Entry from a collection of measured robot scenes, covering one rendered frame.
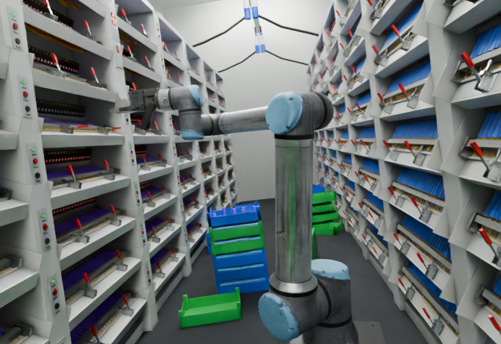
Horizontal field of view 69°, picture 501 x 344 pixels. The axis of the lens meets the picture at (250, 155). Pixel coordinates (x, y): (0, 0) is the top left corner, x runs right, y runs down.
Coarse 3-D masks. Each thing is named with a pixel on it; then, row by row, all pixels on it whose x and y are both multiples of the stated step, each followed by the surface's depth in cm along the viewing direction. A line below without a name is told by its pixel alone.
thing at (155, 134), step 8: (136, 120) 233; (136, 128) 206; (152, 128) 244; (160, 128) 244; (168, 128) 243; (136, 136) 189; (144, 136) 199; (152, 136) 211; (160, 136) 225; (168, 136) 242
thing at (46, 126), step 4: (44, 124) 123; (48, 124) 125; (52, 124) 127; (56, 124) 130; (60, 124) 134; (64, 124) 137; (44, 128) 124; (48, 128) 126; (52, 128) 128; (56, 128) 129; (76, 128) 143; (80, 128) 145; (84, 128) 148; (88, 128) 151; (92, 128) 155; (96, 128) 158; (108, 128) 168
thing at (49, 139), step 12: (96, 120) 175; (48, 132) 122; (60, 132) 130; (84, 132) 147; (120, 132) 174; (48, 144) 119; (60, 144) 125; (72, 144) 132; (84, 144) 140; (96, 144) 150; (108, 144) 160; (120, 144) 172
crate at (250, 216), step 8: (232, 208) 226; (240, 208) 226; (248, 208) 226; (256, 208) 207; (208, 216) 206; (216, 216) 206; (224, 216) 206; (232, 216) 206; (240, 216) 207; (248, 216) 207; (256, 216) 207; (208, 224) 206; (216, 224) 206; (224, 224) 206
